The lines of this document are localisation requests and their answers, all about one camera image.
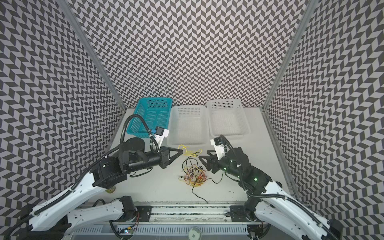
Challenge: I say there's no cable bundle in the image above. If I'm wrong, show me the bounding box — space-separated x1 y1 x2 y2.
178 155 224 204

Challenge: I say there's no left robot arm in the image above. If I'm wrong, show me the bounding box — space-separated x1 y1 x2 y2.
4 114 183 240

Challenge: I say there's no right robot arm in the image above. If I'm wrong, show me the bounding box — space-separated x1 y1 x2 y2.
199 135 343 240

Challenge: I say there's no middle white plastic basket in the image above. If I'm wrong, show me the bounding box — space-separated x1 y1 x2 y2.
167 105 210 148

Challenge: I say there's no white plastic basket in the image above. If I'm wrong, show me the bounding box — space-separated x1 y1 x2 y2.
167 105 210 148
206 99 251 139

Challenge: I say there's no teal plastic basket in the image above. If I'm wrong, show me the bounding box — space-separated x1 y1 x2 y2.
127 98 173 139

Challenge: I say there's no right white plastic basket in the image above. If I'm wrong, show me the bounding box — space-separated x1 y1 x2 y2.
206 99 251 139

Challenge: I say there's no yellow liquid bottle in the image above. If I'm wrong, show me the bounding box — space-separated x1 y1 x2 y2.
106 186 116 194

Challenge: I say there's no round white knob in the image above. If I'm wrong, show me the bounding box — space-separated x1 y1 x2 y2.
188 227 202 240

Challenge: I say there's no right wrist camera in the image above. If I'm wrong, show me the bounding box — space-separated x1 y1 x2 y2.
211 137 228 161

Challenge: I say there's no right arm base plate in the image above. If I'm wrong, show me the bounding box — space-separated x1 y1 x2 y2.
227 205 270 224

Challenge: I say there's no aluminium front rail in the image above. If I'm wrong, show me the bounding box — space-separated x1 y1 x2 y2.
70 202 314 224

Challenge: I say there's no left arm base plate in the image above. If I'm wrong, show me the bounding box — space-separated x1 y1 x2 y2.
113 206 153 223

